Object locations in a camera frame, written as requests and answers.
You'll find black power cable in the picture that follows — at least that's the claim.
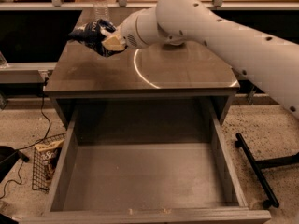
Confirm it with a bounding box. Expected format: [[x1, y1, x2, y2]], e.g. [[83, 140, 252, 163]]
[[0, 77, 52, 201]]

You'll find black object at left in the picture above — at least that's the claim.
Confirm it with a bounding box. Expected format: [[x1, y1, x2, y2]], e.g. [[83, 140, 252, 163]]
[[0, 146, 29, 182]]

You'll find tan snack bag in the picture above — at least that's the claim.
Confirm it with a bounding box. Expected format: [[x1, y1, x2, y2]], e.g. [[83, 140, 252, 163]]
[[35, 139, 64, 182]]

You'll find open grey drawer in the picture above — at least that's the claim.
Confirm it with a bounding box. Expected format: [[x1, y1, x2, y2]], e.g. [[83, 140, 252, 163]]
[[22, 98, 271, 224]]

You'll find metal bracket right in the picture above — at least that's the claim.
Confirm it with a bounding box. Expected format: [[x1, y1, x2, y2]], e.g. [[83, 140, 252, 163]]
[[247, 86, 257, 105]]

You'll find black chair base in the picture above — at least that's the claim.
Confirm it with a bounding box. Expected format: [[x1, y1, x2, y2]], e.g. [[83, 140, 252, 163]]
[[235, 133, 299, 209]]

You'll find blue chip bag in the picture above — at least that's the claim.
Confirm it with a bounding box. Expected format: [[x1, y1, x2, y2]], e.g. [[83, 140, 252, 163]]
[[66, 19, 125, 57]]

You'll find white ceramic bowl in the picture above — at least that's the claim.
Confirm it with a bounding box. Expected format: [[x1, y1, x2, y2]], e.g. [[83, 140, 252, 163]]
[[168, 38, 186, 46]]

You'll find grey cabinet with top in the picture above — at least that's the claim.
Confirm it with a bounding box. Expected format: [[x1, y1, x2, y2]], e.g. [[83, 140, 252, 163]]
[[44, 7, 241, 129]]

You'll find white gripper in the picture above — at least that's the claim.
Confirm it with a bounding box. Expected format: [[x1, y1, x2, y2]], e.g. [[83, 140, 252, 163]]
[[102, 14, 142, 51]]

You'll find black wire basket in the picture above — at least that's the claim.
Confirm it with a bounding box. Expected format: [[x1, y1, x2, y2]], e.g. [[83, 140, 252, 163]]
[[32, 133, 65, 192]]

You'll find clear plastic water bottle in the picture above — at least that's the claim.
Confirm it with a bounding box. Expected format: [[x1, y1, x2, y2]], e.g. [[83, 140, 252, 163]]
[[93, 0, 109, 21]]

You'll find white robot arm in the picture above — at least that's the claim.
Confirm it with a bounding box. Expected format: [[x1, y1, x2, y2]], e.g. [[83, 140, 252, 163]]
[[102, 0, 299, 118]]

